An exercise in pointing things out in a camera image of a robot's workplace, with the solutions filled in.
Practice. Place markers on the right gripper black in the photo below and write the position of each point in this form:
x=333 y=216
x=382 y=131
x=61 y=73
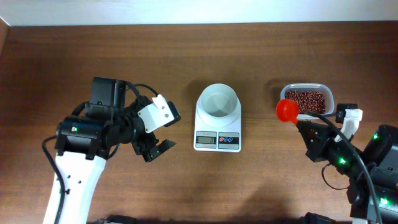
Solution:
x=319 y=140

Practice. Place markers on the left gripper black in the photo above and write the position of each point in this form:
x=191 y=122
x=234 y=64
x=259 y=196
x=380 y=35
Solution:
x=142 y=148

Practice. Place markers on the orange measuring scoop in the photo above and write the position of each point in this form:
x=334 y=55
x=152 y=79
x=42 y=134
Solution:
x=287 y=111

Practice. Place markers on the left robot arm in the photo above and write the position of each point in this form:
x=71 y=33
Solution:
x=115 y=114

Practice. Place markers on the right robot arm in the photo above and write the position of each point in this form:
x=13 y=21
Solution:
x=372 y=187

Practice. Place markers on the white digital kitchen scale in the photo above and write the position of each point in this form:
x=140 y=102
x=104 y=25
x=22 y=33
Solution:
x=218 y=134

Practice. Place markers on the red beans in container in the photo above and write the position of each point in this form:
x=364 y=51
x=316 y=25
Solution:
x=307 y=100

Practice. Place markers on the clear plastic container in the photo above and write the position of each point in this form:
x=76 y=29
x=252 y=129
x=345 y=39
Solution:
x=329 y=100

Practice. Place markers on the white round bowl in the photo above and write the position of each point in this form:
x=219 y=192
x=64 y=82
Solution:
x=218 y=100

